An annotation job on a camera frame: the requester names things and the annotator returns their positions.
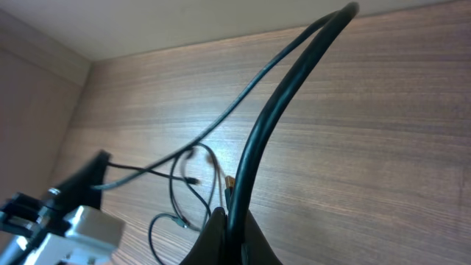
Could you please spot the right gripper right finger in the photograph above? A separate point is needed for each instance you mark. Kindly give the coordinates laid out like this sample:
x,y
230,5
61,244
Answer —
x,y
256,250

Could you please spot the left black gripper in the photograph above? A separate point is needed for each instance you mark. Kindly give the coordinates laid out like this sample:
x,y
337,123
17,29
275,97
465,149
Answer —
x,y
23,215

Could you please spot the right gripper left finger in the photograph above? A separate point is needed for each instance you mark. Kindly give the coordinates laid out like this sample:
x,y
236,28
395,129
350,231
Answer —
x,y
208,248

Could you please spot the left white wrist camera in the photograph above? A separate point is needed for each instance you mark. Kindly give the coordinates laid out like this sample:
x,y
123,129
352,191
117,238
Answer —
x,y
92,237

